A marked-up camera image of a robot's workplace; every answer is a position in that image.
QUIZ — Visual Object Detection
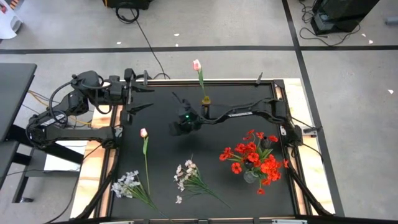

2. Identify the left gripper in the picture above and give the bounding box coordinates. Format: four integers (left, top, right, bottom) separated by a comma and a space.
107, 68, 155, 126

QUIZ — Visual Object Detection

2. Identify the pink white artificial tulip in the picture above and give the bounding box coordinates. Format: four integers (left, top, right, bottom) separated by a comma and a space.
139, 127, 151, 195
192, 58, 208, 100

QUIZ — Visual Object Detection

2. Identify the white artificial flower bunch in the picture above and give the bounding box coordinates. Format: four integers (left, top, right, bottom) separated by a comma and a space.
173, 152, 233, 209
111, 169, 169, 218

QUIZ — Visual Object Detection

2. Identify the red artificial flower bunch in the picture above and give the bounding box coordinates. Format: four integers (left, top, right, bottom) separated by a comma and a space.
219, 146, 290, 196
242, 129, 280, 175

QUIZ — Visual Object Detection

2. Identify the clear glass vase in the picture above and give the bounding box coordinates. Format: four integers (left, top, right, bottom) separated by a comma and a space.
243, 169, 259, 184

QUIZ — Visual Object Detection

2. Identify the black box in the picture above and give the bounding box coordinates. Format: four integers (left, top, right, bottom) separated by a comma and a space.
102, 0, 155, 10

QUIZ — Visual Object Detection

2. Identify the white panel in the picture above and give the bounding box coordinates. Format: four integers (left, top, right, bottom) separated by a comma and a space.
43, 141, 88, 172

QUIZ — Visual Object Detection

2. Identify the black desk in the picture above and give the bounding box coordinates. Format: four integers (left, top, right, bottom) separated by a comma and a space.
0, 63, 85, 203

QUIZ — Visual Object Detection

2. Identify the white object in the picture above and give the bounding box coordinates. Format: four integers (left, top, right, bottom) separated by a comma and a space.
0, 0, 23, 40

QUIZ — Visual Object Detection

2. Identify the black equipment cabinet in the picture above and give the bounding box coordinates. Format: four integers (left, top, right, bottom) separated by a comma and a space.
310, 0, 381, 36

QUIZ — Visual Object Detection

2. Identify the black floor cable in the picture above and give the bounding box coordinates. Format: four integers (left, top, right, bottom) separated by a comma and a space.
114, 5, 171, 80

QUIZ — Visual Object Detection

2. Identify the yellow cable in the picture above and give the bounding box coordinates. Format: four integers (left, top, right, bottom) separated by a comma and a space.
27, 90, 93, 126

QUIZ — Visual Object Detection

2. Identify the black aluminium table frame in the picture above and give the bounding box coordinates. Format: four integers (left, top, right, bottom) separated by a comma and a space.
93, 79, 338, 224

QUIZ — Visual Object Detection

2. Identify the black diagonal frame strut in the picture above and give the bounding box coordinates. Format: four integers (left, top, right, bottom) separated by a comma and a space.
75, 148, 121, 220
282, 146, 334, 217

